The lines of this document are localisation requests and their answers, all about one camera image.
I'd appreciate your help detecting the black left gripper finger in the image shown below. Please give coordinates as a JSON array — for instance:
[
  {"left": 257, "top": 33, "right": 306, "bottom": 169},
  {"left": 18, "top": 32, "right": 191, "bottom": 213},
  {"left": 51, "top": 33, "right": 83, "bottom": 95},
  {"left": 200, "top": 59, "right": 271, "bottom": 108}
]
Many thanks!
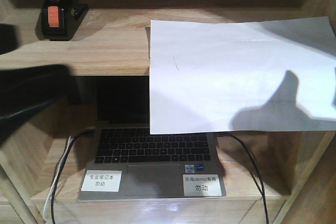
[{"left": 1, "top": 65, "right": 71, "bottom": 145}]

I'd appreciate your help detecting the black stapler orange button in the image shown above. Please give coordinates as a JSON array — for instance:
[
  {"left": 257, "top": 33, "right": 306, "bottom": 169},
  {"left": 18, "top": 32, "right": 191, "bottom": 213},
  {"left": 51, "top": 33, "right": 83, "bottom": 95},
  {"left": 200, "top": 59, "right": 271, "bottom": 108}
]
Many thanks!
[{"left": 35, "top": 0, "right": 89, "bottom": 41}]

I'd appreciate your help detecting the white paper sheet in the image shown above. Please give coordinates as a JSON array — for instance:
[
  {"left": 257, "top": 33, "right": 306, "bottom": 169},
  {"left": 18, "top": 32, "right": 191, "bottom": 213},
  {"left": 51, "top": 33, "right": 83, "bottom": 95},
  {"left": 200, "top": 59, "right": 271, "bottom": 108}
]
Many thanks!
[{"left": 150, "top": 17, "right": 335, "bottom": 134}]

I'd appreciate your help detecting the white left laptop label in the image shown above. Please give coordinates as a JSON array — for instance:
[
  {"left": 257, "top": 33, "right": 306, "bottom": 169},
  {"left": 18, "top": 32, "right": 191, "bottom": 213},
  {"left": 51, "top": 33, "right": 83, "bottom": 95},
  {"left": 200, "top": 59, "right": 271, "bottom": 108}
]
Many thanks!
[{"left": 81, "top": 170, "right": 122, "bottom": 193}]

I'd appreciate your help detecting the white laptop label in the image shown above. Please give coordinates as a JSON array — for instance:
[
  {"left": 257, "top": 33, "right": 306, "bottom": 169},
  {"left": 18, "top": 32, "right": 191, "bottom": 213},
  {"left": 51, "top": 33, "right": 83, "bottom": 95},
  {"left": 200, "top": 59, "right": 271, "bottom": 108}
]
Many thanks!
[
  {"left": 81, "top": 170, "right": 122, "bottom": 193},
  {"left": 183, "top": 174, "right": 223, "bottom": 197}
]

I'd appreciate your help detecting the silver laptop computer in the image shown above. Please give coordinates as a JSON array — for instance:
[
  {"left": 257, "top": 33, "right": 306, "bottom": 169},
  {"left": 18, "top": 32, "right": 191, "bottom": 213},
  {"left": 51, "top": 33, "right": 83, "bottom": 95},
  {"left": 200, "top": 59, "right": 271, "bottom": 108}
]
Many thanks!
[{"left": 79, "top": 76, "right": 226, "bottom": 201}]

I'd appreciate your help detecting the white right laptop label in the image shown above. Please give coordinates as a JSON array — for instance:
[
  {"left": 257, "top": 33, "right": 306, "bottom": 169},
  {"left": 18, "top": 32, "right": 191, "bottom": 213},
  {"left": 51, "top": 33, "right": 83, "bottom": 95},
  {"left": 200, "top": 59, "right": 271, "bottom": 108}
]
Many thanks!
[{"left": 183, "top": 174, "right": 223, "bottom": 197}]

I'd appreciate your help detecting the light wooden shelf unit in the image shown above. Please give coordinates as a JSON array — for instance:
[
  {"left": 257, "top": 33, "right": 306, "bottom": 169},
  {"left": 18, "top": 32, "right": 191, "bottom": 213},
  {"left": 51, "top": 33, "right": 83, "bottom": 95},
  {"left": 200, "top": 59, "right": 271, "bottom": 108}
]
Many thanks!
[{"left": 1, "top": 0, "right": 335, "bottom": 223}]

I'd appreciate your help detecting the black left laptop cable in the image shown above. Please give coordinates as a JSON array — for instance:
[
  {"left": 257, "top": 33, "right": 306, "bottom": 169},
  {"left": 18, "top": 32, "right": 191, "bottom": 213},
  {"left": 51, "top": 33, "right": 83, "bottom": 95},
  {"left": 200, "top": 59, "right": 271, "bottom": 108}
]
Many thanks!
[{"left": 49, "top": 128, "right": 96, "bottom": 224}]

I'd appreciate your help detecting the black laptop cable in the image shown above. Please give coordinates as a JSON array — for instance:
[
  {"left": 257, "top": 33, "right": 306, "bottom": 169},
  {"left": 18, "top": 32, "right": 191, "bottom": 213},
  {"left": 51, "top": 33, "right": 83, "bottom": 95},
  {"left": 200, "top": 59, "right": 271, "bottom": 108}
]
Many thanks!
[
  {"left": 217, "top": 131, "right": 270, "bottom": 224},
  {"left": 49, "top": 128, "right": 96, "bottom": 224}
]

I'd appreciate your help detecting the white charging cable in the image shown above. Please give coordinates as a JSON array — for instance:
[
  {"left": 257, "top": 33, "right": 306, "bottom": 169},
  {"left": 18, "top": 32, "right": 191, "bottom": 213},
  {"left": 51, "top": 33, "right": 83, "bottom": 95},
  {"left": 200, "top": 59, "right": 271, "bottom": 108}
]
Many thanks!
[{"left": 41, "top": 126, "right": 96, "bottom": 224}]

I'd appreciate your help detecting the black right laptop cable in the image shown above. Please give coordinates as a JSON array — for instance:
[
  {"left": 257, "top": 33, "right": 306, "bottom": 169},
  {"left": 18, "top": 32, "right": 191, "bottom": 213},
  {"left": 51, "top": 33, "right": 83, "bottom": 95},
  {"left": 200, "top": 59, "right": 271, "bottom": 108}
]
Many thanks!
[{"left": 217, "top": 131, "right": 270, "bottom": 224}]

